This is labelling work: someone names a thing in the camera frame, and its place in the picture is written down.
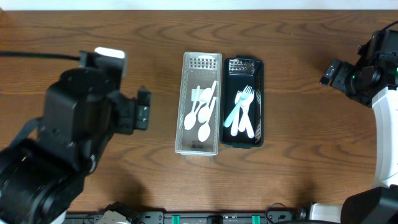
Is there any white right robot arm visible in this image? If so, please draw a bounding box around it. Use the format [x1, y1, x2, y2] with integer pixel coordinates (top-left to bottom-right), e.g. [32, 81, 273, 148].
[320, 60, 397, 188]

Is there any white plastic fork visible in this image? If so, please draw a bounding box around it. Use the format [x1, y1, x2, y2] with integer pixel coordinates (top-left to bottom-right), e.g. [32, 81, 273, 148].
[231, 91, 241, 137]

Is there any clear plastic basket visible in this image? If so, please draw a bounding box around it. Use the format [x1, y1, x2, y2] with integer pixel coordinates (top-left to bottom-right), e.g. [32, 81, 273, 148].
[175, 52, 222, 156]

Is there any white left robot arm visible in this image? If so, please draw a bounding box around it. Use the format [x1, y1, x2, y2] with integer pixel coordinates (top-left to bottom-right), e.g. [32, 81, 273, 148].
[1, 68, 151, 223]

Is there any dark green plastic basket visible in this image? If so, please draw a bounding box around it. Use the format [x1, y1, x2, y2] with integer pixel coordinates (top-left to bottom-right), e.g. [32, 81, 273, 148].
[220, 55, 264, 149]

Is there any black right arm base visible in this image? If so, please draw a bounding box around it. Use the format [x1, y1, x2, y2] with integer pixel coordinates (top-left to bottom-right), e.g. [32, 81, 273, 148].
[298, 186, 398, 224]

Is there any white spoon long diagonal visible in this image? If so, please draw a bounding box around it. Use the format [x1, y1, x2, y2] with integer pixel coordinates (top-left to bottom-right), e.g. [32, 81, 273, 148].
[192, 81, 217, 103]

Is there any pink plastic fork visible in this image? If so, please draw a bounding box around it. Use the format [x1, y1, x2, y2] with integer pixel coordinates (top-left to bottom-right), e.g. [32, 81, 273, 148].
[236, 91, 256, 139]

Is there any white fork in basket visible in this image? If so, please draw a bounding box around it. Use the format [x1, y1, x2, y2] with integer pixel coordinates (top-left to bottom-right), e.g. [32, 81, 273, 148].
[238, 88, 256, 133]

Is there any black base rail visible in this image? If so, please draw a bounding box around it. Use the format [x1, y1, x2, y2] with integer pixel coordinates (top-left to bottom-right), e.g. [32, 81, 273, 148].
[63, 202, 310, 224]

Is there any white spoon gripper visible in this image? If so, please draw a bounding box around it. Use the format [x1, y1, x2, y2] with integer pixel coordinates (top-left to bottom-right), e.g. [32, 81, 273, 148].
[184, 85, 200, 130]

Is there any mint green plastic fork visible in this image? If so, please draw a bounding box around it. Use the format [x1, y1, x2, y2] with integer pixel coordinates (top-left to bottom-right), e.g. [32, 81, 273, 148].
[224, 85, 253, 128]

